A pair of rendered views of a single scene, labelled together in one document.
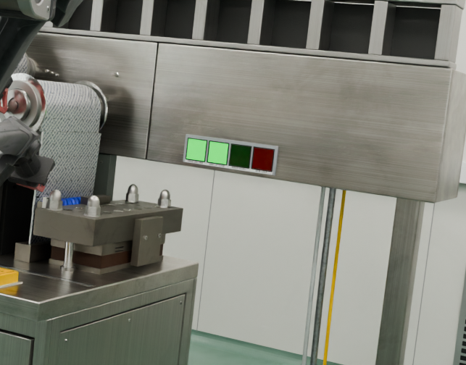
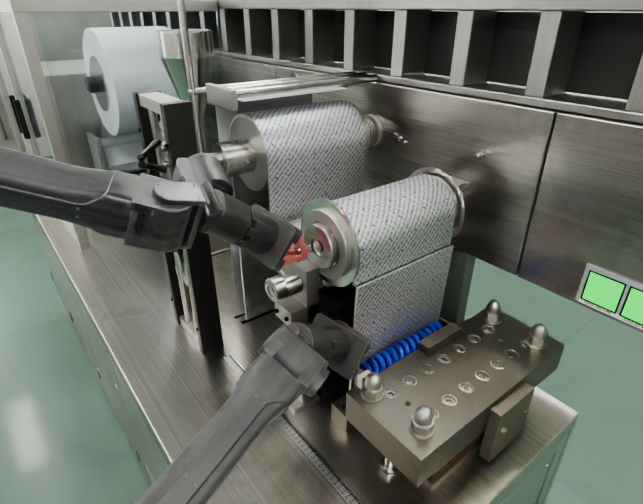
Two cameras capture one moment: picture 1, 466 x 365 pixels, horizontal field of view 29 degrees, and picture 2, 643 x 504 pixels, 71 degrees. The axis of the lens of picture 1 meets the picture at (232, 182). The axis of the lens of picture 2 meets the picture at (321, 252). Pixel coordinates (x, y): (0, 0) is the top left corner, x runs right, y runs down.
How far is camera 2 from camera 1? 1.55 m
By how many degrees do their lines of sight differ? 35
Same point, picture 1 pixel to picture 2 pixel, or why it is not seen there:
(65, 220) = (381, 431)
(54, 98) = (377, 232)
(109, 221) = (446, 444)
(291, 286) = not seen: hidden behind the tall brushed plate
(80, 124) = (420, 248)
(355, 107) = not seen: outside the picture
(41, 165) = (350, 348)
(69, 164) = (404, 302)
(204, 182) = not seen: hidden behind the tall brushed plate
